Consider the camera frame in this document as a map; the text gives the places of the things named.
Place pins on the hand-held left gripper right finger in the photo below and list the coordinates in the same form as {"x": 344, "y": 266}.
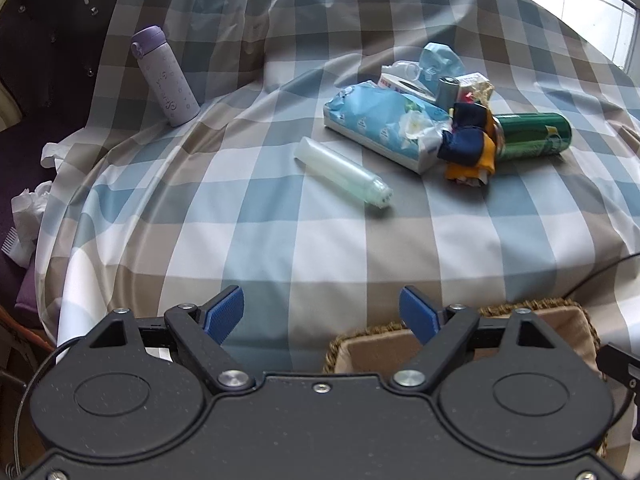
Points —
{"x": 417, "y": 312}

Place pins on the navy and yellow cloth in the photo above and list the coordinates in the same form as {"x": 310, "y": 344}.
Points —
{"x": 465, "y": 145}

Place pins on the blue tissue pack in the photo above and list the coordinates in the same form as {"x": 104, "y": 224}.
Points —
{"x": 375, "y": 115}

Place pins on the white paper scrap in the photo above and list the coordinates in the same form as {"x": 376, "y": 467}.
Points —
{"x": 52, "y": 152}

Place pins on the purple cloth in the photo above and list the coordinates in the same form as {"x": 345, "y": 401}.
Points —
{"x": 30, "y": 295}

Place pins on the grey cylinder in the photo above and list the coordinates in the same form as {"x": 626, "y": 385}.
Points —
{"x": 447, "y": 92}

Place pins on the window with white frame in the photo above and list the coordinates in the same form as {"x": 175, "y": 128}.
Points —
{"x": 607, "y": 15}

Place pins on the purple insulated bottle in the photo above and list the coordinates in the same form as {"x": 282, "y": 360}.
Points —
{"x": 170, "y": 85}

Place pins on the wicker basket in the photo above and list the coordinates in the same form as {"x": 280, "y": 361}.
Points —
{"x": 380, "y": 350}

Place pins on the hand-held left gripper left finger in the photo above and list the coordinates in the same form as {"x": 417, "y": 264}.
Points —
{"x": 226, "y": 310}

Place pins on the blue beige checked blanket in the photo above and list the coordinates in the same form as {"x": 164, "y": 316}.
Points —
{"x": 300, "y": 240}

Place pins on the green drink can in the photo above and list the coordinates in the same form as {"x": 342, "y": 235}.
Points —
{"x": 530, "y": 135}

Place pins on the white tape roll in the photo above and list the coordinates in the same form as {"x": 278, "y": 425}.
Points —
{"x": 400, "y": 84}

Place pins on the crumpled white tissue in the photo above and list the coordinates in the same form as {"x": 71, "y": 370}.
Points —
{"x": 27, "y": 210}

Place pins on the blue face mask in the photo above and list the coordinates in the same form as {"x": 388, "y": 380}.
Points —
{"x": 440, "y": 60}

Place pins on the translucent plastic bottle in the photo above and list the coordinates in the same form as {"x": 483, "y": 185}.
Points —
{"x": 340, "y": 170}

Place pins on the dark tufted headboard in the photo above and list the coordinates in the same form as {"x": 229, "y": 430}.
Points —
{"x": 50, "y": 35}

